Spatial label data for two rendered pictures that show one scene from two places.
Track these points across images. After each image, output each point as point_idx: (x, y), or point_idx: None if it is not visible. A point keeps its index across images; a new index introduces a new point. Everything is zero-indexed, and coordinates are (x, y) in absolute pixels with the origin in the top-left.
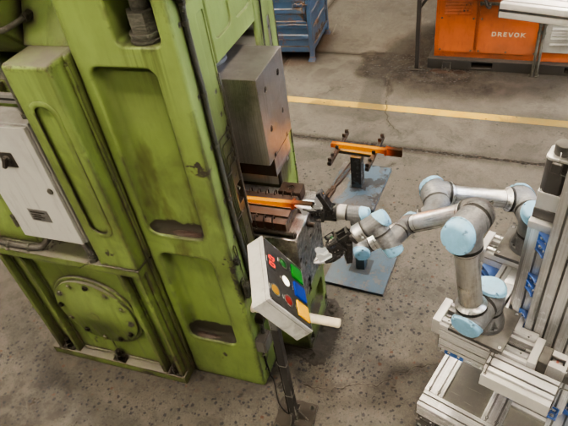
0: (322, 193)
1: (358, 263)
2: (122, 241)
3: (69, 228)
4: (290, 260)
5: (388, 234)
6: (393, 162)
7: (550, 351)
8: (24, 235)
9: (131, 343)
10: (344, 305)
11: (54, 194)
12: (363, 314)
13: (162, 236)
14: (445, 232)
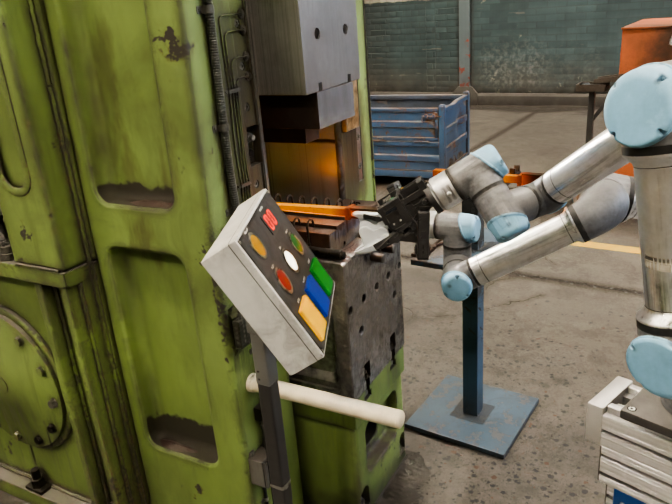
0: (398, 185)
1: (467, 403)
2: (44, 202)
3: None
4: (315, 256)
5: (499, 188)
6: (541, 294)
7: None
8: None
9: (56, 456)
10: (433, 464)
11: None
12: (466, 482)
13: (113, 207)
14: (613, 97)
